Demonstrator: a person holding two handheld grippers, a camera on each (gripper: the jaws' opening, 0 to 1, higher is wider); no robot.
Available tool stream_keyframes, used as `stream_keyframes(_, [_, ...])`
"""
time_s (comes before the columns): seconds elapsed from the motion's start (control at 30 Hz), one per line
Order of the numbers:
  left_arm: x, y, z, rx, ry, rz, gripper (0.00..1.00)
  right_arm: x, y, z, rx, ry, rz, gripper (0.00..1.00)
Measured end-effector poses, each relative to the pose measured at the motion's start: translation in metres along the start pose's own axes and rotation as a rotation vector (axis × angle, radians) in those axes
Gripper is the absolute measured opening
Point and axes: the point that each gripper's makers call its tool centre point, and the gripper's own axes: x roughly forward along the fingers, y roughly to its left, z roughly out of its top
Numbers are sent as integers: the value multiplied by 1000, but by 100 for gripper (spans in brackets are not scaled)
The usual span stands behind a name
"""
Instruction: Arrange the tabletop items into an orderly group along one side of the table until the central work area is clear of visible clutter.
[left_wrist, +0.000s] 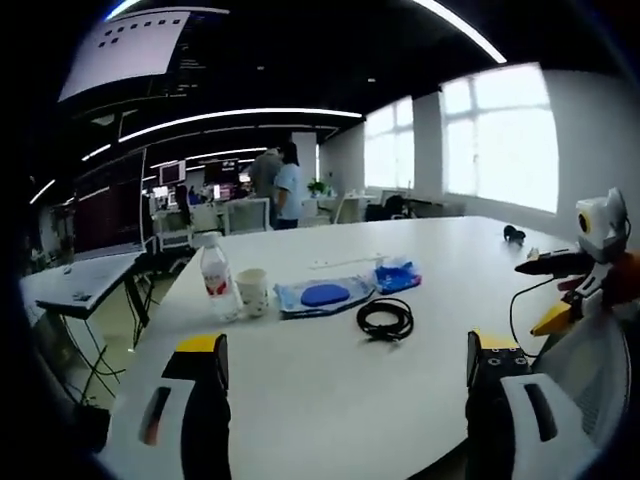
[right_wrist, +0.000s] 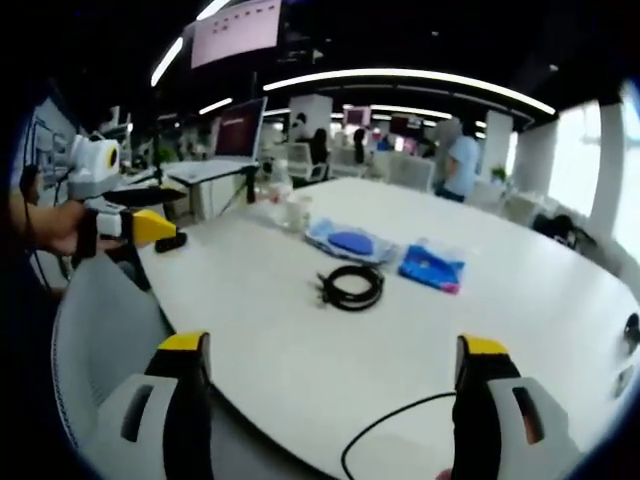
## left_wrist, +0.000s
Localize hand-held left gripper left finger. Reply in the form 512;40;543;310
107;332;232;480

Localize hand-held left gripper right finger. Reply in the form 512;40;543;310
465;328;601;480

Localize white paper cup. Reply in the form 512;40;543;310
234;268;271;319

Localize clear water bottle red label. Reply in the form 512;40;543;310
199;232;244;323

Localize blue tissue packet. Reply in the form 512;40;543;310
373;255;422;294

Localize blue pad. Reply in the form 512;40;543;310
273;273;377;320

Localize person's right hand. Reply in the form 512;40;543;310
597;249;640;314

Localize grey mesh office chair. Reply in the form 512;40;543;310
532;304;632;449

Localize white table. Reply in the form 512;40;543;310
112;215;581;480

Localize large bright window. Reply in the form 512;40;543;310
439;62;560;214

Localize laptop stand desk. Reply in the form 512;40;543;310
37;249;156;351

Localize black bag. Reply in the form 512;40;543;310
384;194;414;221

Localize white office chair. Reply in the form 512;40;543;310
227;197;274;235
152;184;196;251

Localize narrow bright window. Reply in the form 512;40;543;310
363;97;415;190

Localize white flat strip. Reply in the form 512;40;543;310
308;254;389;270

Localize straight ceiling light strip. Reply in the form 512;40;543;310
414;0;509;64

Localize open laptop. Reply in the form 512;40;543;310
37;147;151;309

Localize long curved ceiling light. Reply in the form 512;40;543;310
117;107;364;144

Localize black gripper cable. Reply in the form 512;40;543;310
509;279;556;359

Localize floor cables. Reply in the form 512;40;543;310
74;344;126;406

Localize large wall screen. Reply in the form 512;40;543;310
57;7;231;104

